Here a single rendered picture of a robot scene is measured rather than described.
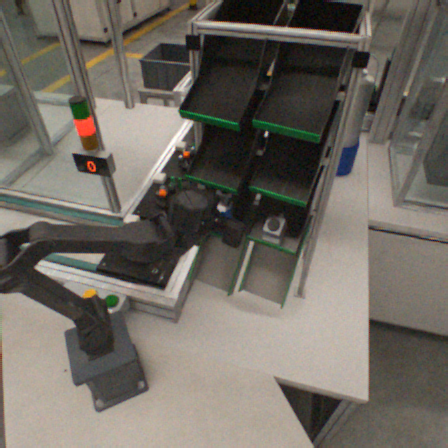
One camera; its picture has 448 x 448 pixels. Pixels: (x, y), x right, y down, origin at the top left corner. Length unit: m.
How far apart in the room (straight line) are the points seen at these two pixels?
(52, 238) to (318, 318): 0.84
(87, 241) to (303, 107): 0.47
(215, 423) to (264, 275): 0.41
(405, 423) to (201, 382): 1.28
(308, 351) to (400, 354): 1.18
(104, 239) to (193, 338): 0.57
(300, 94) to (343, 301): 0.73
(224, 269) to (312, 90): 0.55
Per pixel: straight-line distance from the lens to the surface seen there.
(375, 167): 1.86
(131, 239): 0.66
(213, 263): 1.06
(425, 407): 2.19
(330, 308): 1.23
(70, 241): 0.64
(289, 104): 0.74
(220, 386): 1.07
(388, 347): 2.26
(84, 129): 1.14
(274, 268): 1.03
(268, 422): 1.05
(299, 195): 0.79
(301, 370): 1.11
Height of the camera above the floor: 1.86
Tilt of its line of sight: 45 degrees down
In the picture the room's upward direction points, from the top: straight up
